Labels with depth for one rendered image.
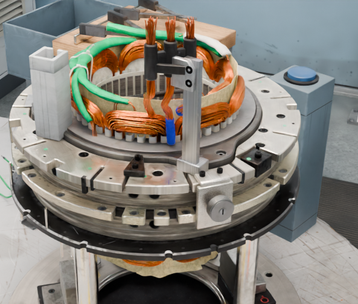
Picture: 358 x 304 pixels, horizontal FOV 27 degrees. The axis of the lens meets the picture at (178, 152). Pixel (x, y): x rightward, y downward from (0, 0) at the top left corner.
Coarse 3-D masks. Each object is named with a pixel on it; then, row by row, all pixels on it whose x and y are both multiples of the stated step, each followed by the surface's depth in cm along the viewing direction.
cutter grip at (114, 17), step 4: (108, 12) 111; (112, 12) 110; (116, 12) 110; (108, 16) 111; (112, 16) 110; (116, 16) 110; (120, 16) 109; (124, 16) 109; (108, 20) 111; (112, 20) 111; (116, 20) 110; (120, 20) 109; (124, 20) 109; (120, 24) 110
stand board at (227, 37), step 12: (144, 12) 119; (156, 12) 119; (96, 24) 114; (144, 24) 115; (180, 24) 115; (204, 24) 115; (72, 36) 110; (108, 36) 110; (120, 36) 110; (216, 36) 111; (228, 36) 111; (60, 48) 108; (72, 48) 107; (84, 48) 106; (228, 48) 113
